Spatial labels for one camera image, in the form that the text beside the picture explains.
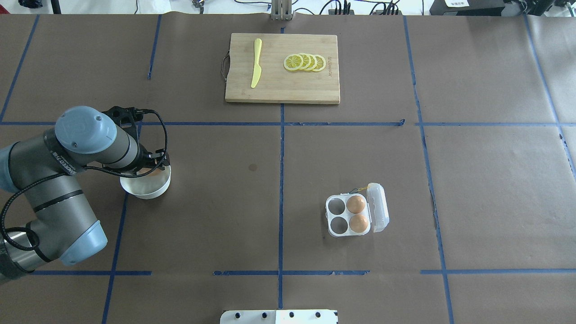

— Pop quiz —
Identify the bamboo cutting board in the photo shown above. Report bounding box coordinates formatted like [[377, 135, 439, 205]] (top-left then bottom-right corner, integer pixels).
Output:
[[225, 33, 340, 104]]

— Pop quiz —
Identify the brown egg lower in box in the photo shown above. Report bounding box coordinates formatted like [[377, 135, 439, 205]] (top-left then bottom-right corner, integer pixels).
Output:
[[349, 214, 370, 234]]

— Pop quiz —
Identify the lemon slice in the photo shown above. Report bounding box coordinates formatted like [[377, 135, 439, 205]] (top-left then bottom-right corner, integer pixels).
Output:
[[283, 54, 304, 71], [298, 53, 309, 70], [304, 54, 317, 71], [311, 55, 326, 72]]

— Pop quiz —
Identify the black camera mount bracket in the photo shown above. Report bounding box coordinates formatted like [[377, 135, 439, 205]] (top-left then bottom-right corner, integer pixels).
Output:
[[102, 105, 146, 142]]

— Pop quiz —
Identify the brown egg in box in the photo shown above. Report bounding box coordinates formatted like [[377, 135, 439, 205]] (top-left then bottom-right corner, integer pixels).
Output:
[[349, 214, 370, 234], [346, 195, 366, 215]]

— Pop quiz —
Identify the yellow plastic knife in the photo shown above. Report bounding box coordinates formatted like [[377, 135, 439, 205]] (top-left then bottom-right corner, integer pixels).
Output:
[[250, 38, 262, 89]]

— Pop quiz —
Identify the white bowl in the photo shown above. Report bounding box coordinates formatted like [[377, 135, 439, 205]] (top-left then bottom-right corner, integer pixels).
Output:
[[120, 166, 171, 199]]

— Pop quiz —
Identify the black box on desk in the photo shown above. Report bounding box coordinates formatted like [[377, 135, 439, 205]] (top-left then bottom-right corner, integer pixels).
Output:
[[429, 0, 505, 16]]

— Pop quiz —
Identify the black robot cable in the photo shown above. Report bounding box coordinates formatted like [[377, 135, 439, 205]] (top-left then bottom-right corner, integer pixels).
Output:
[[0, 109, 168, 264]]

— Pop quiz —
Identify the brown egg from bowl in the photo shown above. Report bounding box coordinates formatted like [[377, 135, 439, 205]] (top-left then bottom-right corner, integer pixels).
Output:
[[146, 168, 164, 177]]

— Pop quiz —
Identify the brown egg upper in box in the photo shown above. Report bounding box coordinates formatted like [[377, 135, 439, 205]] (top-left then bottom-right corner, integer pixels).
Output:
[[346, 195, 366, 215]]

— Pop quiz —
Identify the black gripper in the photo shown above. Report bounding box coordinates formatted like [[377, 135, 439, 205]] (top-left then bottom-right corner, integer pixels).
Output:
[[132, 145, 171, 175]]

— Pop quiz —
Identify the clear plastic egg box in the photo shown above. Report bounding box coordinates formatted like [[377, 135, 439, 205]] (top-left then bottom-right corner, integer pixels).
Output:
[[325, 183, 390, 237]]

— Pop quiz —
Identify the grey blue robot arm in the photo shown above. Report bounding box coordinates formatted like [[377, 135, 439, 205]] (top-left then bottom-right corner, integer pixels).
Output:
[[1, 105, 170, 284]]

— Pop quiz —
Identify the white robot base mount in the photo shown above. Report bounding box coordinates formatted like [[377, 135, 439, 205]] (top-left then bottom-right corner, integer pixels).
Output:
[[220, 308, 339, 324]]

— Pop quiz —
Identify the grey metal camera post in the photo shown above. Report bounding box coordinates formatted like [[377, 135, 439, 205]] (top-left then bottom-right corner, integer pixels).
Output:
[[271, 0, 294, 21]]

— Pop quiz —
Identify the lemon slice front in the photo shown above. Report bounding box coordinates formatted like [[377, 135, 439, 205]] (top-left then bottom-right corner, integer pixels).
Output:
[[283, 54, 304, 71]]

